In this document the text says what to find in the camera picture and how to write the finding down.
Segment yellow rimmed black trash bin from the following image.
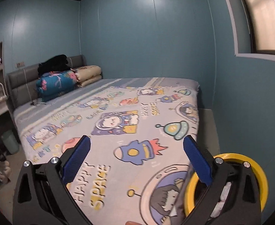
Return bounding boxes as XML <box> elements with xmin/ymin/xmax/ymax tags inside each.
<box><xmin>184</xmin><ymin>153</ymin><xmax>269</xmax><ymax>216</ymax></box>

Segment white shoes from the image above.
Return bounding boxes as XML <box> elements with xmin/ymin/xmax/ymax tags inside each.
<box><xmin>0</xmin><ymin>159</ymin><xmax>11</xmax><ymax>184</ymax></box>

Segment green small waste bin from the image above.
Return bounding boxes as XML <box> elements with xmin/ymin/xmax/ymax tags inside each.
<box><xmin>1</xmin><ymin>130</ymin><xmax>19</xmax><ymax>155</ymax></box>

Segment cartoon space print bed sheet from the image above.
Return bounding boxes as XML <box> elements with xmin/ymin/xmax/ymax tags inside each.
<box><xmin>13</xmin><ymin>78</ymin><xmax>199</xmax><ymax>224</ymax></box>

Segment blue flamingo folded quilt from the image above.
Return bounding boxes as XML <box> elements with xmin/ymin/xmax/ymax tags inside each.
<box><xmin>36</xmin><ymin>71</ymin><xmax>77</xmax><ymax>102</ymax></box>

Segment grey padded headboard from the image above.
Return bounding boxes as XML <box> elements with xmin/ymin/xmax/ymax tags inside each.
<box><xmin>6</xmin><ymin>55</ymin><xmax>87</xmax><ymax>109</ymax></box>

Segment black clothing pile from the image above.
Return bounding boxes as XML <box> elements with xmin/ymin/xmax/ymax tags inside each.
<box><xmin>37</xmin><ymin>54</ymin><xmax>71</xmax><ymax>77</ymax></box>

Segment wall socket plate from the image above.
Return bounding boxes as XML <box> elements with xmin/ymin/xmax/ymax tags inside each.
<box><xmin>16</xmin><ymin>61</ymin><xmax>25</xmax><ymax>68</ymax></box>

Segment window with white frame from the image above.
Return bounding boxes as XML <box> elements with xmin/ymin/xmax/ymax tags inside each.
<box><xmin>225</xmin><ymin>0</ymin><xmax>275</xmax><ymax>62</ymax></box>

